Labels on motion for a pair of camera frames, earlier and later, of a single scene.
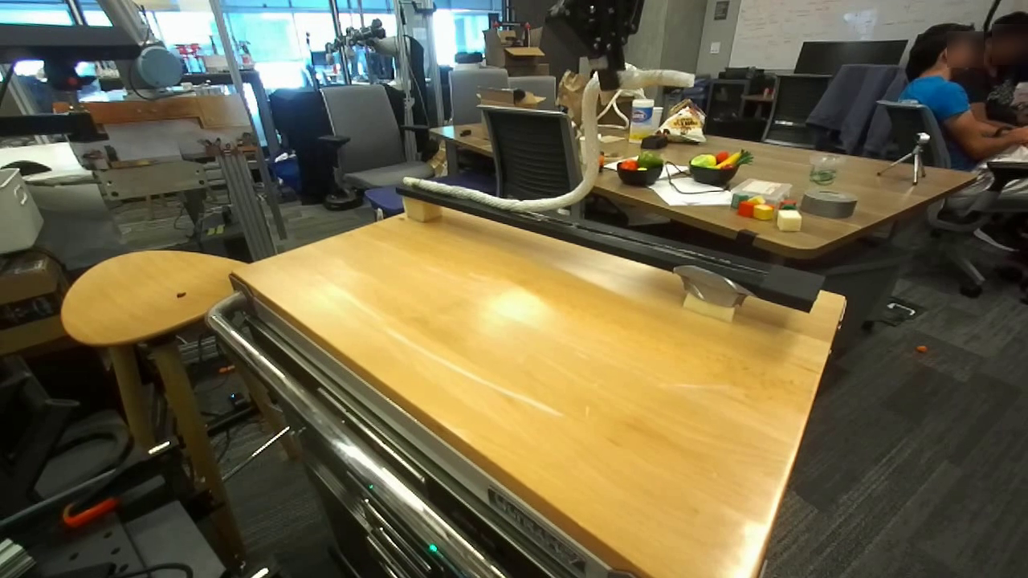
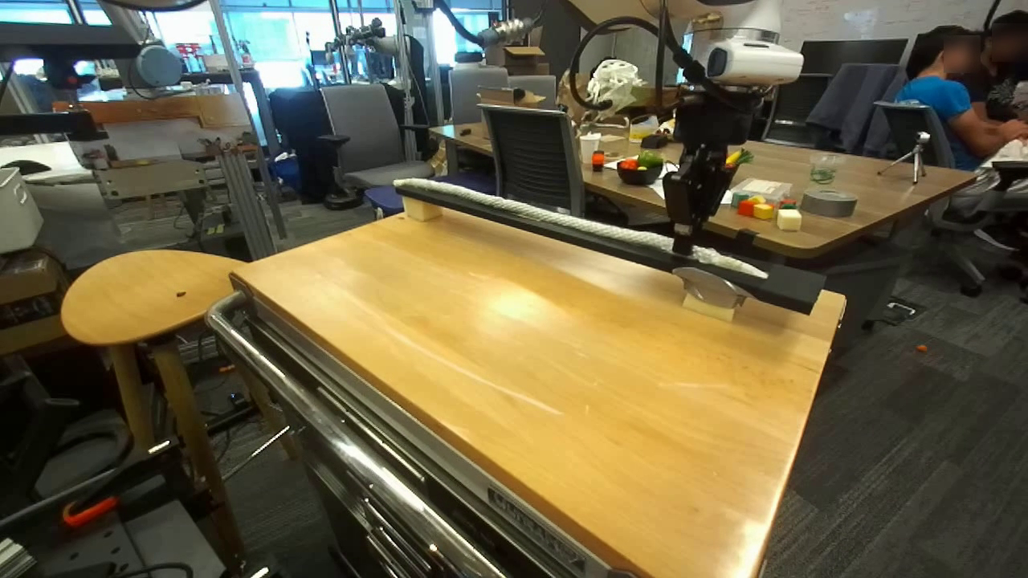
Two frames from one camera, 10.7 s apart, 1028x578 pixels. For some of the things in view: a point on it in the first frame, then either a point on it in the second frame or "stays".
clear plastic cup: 822,169 stays
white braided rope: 555,200 → 576,220
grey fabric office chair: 368,142 stays
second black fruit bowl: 640,179 stays
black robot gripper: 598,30 → 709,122
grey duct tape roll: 831,202 stays
